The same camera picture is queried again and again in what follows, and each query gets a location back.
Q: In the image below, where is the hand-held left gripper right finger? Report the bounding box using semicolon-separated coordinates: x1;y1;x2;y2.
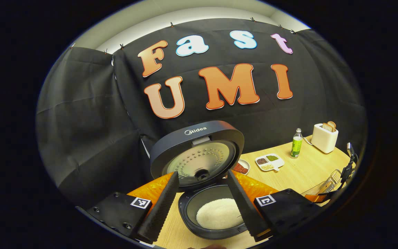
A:
227;169;324;242

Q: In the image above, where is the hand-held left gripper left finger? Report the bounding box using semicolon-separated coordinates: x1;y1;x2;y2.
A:
76;171;180;243

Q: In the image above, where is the white rice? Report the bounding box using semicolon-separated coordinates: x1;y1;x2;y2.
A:
196;198;244;230

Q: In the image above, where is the dark rice cooker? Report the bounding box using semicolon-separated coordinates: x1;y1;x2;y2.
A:
150;120;255;240

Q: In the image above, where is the white toaster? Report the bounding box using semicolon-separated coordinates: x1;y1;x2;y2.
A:
311;123;339;154

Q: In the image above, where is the round white plate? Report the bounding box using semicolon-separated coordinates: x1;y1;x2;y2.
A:
234;159;250;176

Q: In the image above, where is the white divided tray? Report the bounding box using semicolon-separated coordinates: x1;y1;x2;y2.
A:
255;154;285;172

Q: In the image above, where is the green drink bottle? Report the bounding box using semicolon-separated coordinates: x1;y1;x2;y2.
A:
290;128;303;159

